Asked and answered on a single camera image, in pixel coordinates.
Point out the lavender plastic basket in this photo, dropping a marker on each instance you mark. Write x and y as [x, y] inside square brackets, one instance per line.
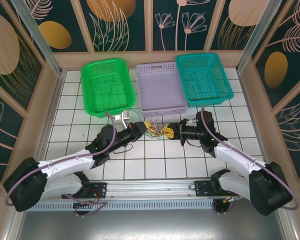
[160, 95]

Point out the teal plastic basket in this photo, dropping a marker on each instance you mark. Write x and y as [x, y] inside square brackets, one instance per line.
[205, 85]

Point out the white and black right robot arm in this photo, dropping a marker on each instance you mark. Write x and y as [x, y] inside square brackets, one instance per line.
[240, 157]

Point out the green plastic basket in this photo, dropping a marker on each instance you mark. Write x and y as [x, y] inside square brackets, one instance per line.
[110, 95]

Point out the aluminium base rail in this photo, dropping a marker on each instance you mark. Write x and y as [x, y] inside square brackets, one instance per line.
[150, 188]

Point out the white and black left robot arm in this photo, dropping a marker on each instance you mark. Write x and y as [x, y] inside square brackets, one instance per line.
[65, 162]

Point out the aluminium frame post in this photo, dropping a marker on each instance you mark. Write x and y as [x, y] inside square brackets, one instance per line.
[258, 37]
[41, 37]

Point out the aluminium side rail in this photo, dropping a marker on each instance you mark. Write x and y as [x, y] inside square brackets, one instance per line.
[52, 105]
[251, 105]

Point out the grey metal sheet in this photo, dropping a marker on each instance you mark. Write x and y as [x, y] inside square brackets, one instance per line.
[150, 225]

